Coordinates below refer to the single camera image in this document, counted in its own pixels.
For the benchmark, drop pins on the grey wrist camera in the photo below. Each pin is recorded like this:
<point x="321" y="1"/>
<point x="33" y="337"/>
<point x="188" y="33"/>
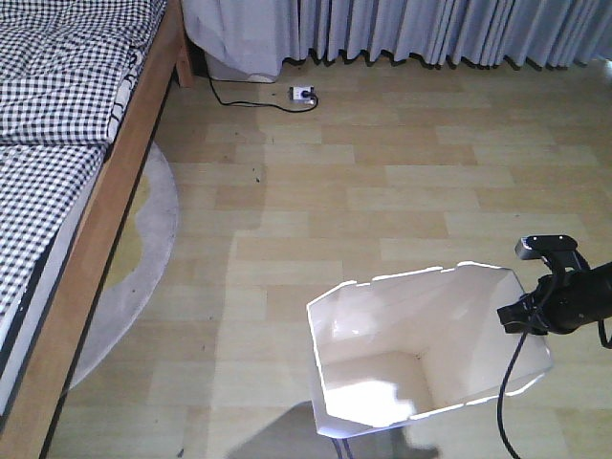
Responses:
<point x="534" y="246"/>

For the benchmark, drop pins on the wooden bed frame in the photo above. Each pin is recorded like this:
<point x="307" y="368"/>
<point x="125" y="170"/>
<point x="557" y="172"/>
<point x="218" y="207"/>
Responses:
<point x="53" y="358"/>

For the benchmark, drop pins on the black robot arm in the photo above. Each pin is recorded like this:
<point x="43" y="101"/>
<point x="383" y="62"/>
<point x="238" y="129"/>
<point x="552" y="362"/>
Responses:
<point x="600" y="280"/>

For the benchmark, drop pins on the white floor socket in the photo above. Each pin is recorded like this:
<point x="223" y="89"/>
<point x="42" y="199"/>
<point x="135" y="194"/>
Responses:
<point x="302" y="94"/>

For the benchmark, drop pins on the grey round rug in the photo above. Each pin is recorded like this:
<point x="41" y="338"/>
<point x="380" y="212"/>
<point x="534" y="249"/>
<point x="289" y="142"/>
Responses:
<point x="138" y="263"/>

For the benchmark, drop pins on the grey curtain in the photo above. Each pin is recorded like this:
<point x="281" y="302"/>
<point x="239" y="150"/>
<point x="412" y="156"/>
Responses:
<point x="250" y="40"/>

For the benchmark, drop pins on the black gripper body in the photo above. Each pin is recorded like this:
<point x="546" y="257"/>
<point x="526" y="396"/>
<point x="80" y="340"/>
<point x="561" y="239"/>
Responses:
<point x="561" y="303"/>

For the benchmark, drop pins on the black white checkered bedding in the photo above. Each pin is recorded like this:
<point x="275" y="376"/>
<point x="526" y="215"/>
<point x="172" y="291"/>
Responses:
<point x="67" y="72"/>

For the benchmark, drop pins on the white plastic trash bin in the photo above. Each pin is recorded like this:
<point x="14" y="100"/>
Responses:
<point x="402" y="347"/>

